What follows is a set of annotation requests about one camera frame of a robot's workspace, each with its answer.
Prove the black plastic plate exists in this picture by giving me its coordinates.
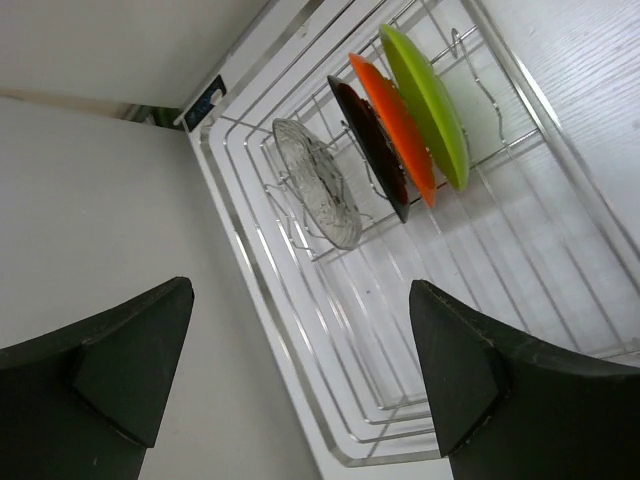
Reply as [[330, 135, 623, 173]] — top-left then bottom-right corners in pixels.
[[327, 75, 410, 223]]

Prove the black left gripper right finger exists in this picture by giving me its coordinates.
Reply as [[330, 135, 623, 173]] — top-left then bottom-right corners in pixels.
[[409, 280, 639, 479]]

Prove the blue brand label sticker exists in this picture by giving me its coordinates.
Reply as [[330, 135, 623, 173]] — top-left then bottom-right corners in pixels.
[[183, 74, 227, 132]]

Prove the orange plastic plate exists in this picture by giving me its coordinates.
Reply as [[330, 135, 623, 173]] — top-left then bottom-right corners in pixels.
[[349, 53, 437, 208]]

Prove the aluminium table edge rail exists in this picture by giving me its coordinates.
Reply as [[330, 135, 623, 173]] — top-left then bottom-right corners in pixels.
[[174, 1, 322, 131]]

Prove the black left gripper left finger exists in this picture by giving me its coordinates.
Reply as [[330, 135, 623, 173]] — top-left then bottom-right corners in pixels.
[[1, 277, 194, 479]]

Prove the chrome wire dish rack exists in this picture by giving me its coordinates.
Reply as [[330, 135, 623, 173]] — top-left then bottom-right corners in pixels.
[[190, 1, 639, 479]]

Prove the lime green plastic plate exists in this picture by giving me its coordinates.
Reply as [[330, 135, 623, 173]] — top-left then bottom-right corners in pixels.
[[379, 24, 470, 191]]

